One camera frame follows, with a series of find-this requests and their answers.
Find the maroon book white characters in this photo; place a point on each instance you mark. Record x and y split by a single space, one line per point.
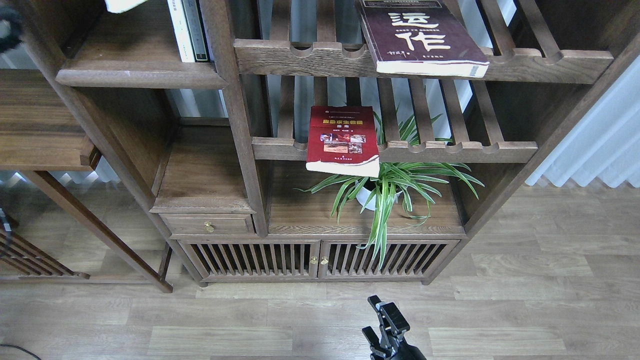
419 37

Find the yellow green book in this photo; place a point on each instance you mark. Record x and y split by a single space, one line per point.
121 6

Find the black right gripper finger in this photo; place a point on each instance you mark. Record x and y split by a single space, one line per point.
373 340
393 324

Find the green spider plant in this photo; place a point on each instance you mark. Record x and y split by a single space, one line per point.
413 177

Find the dark wooden bookshelf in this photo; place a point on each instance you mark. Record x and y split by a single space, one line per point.
225 141

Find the brass drawer knob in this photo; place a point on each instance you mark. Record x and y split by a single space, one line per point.
209 227

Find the white curtain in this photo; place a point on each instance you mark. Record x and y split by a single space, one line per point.
605 144

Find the white upright book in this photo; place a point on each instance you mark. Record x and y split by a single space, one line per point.
181 31

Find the dark green upright book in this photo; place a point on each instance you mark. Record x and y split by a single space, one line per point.
193 17

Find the red book with photos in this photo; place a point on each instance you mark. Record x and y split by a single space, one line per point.
343 140

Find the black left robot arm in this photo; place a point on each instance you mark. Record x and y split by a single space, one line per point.
11 23

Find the white plant pot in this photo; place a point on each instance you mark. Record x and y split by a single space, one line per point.
377 194

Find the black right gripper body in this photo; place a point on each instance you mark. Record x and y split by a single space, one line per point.
404 351

